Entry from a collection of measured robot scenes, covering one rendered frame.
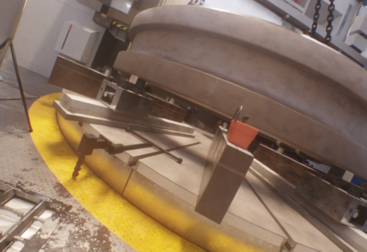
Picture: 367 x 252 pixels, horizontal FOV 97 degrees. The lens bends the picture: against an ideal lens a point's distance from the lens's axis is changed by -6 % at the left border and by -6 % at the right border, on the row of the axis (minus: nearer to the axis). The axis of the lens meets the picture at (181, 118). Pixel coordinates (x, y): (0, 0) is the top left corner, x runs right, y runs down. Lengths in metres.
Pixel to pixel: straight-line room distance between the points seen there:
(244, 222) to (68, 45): 4.53
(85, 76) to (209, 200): 2.31
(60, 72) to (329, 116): 3.14
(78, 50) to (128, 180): 3.72
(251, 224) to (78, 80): 2.53
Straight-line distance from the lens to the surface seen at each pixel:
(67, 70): 2.74
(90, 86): 2.76
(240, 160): 0.88
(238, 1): 5.45
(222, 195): 0.92
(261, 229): 1.27
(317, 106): 2.07
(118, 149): 1.19
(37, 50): 5.51
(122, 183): 1.37
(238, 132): 0.98
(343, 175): 1.97
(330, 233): 1.85
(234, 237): 1.30
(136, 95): 1.72
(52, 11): 5.55
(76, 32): 4.73
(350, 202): 1.78
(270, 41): 1.79
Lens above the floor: 0.78
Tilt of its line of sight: 5 degrees down
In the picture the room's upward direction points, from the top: 24 degrees clockwise
